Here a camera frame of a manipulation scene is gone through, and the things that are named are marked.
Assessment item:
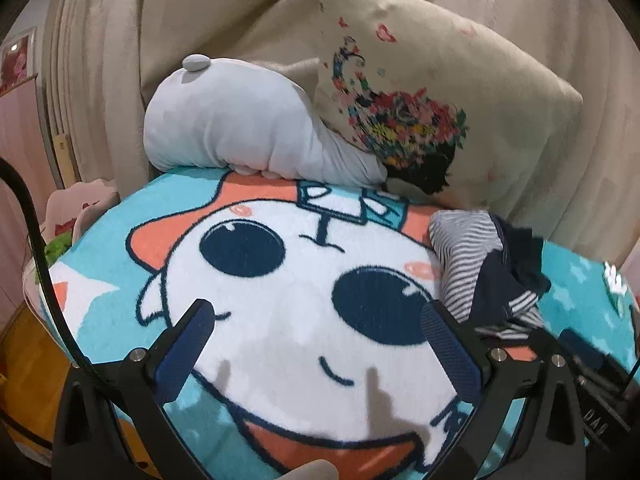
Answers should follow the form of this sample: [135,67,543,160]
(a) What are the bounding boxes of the striped navy white pants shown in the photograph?
[428,210,551,340]

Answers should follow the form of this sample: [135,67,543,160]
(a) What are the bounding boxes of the white glove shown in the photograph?
[602,261,628,318]

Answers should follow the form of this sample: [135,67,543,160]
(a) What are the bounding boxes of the turquoise star cartoon blanket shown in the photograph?
[40,168,639,479]

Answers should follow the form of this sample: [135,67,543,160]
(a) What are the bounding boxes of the beige floral print pillow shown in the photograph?
[314,0,582,214]

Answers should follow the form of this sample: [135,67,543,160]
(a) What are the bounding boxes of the beige curtain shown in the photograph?
[43,0,639,262]

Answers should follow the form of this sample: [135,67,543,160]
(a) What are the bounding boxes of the black cable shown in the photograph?
[0,156,172,480]

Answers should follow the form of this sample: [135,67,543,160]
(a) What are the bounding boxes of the framed pink wall picture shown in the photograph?
[1,27,36,92]

